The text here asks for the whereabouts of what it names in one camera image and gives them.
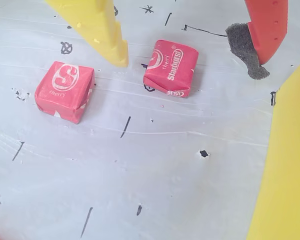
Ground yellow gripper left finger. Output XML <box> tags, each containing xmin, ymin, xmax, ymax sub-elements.
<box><xmin>44</xmin><ymin>0</ymin><xmax>130</xmax><ymax>68</ymax></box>

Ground red cherry Starburst candy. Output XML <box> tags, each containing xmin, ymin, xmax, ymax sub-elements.
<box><xmin>142</xmin><ymin>39</ymin><xmax>200</xmax><ymax>99</ymax></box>
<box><xmin>34</xmin><ymin>61</ymin><xmax>96</xmax><ymax>125</ymax></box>

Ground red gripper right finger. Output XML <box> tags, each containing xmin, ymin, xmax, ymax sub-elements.
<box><xmin>224</xmin><ymin>0</ymin><xmax>290</xmax><ymax>81</ymax></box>

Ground yellow three-compartment box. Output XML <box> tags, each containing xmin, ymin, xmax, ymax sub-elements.
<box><xmin>245</xmin><ymin>52</ymin><xmax>300</xmax><ymax>240</ymax></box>

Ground white plastic table cover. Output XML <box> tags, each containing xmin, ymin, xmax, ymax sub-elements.
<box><xmin>0</xmin><ymin>0</ymin><xmax>300</xmax><ymax>240</ymax></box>

